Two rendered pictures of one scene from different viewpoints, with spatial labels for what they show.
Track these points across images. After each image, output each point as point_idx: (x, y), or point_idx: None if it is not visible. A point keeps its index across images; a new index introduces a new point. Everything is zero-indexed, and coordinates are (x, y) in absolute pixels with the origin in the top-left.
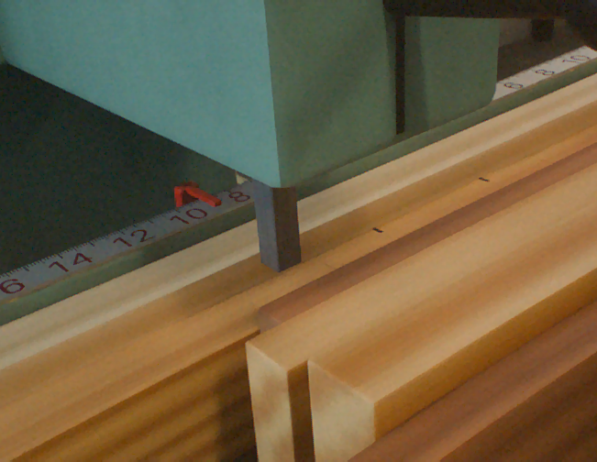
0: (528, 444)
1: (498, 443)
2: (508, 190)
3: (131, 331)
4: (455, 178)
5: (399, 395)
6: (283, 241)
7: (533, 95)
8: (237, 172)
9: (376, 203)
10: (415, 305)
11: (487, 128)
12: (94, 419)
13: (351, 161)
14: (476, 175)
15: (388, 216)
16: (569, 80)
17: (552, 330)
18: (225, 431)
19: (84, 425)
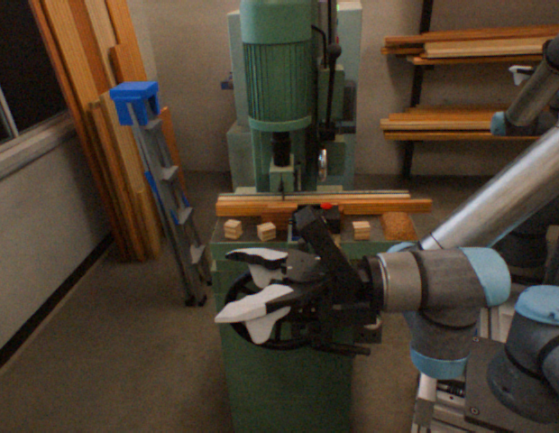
0: (278, 215)
1: (274, 213)
2: (311, 202)
3: (269, 200)
4: (311, 199)
5: (270, 207)
6: (282, 198)
7: (333, 194)
8: (453, 192)
9: (298, 198)
10: (278, 204)
11: (321, 196)
12: (261, 205)
13: (277, 192)
14: (315, 200)
15: (300, 200)
16: (340, 194)
17: (285, 209)
18: None
19: (261, 205)
